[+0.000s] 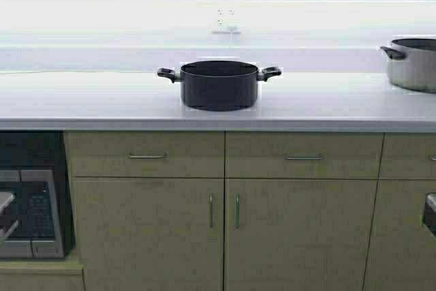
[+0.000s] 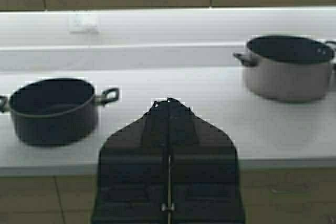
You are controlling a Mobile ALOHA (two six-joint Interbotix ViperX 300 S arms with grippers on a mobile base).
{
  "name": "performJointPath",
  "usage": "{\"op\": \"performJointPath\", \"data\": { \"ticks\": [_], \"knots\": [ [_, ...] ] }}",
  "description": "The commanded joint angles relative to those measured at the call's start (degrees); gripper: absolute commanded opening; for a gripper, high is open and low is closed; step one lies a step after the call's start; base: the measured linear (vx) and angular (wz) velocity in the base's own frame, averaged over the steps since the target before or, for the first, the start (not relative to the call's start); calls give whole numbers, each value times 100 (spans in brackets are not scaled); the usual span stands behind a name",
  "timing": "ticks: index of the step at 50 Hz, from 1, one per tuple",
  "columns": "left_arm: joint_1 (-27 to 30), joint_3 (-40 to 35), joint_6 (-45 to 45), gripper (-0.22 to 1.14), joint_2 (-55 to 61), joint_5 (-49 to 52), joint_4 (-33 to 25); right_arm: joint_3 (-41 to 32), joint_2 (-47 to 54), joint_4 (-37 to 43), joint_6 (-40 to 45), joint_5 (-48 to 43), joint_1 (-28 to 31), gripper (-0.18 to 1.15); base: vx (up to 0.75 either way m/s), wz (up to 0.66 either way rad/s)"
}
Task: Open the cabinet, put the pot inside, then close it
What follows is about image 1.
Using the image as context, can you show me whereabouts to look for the far right drawer front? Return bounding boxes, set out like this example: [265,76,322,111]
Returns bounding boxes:
[380,133,435,179]

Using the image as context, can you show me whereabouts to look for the black two-handled cooking pot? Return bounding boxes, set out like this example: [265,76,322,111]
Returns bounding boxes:
[157,61,282,111]

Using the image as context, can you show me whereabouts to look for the stainless steel microwave oven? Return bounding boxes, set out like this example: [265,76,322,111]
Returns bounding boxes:
[1,169,65,259]

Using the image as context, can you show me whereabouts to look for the white wall power outlet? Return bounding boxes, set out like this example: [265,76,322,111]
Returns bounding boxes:
[211,8,241,35]

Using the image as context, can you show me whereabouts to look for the left lower cabinet door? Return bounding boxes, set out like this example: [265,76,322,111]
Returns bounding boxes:
[72,178,224,290]

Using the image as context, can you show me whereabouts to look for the left beige drawer front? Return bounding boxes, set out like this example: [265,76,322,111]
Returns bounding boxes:
[65,131,224,178]

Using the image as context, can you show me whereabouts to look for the far right lower cabinet door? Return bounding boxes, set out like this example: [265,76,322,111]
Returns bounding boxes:
[364,180,435,290]

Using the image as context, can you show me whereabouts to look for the door handle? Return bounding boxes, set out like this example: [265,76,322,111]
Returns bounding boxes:
[208,193,214,228]
[234,193,240,229]

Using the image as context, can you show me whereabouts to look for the beige drawer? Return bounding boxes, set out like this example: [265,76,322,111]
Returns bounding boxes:
[225,132,384,179]
[65,131,224,178]

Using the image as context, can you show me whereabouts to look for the drawer metal handle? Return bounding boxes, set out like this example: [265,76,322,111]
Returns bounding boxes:
[283,154,323,161]
[128,153,167,159]

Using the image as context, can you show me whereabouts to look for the right drawer metal handle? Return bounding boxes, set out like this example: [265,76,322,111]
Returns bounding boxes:
[283,154,323,161]

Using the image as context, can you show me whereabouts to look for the cabinet door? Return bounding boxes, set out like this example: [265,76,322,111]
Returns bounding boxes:
[225,179,377,290]
[72,178,224,290]
[364,180,435,290]

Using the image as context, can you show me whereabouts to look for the stainless steel pot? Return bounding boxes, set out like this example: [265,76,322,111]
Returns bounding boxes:
[379,38,435,93]

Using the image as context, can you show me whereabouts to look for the left drawer metal handle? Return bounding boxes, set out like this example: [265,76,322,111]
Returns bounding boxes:
[128,153,167,159]

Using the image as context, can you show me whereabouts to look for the right beige drawer front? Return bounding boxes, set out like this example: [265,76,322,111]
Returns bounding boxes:
[225,132,384,179]

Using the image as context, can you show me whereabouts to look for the right lower door handle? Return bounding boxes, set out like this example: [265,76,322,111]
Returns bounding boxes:
[234,193,240,229]

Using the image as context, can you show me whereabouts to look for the white plug adapter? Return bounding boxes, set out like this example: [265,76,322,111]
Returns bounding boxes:
[227,25,239,33]

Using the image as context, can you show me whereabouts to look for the left lower door handle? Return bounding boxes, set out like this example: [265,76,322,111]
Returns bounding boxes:
[208,193,214,228]

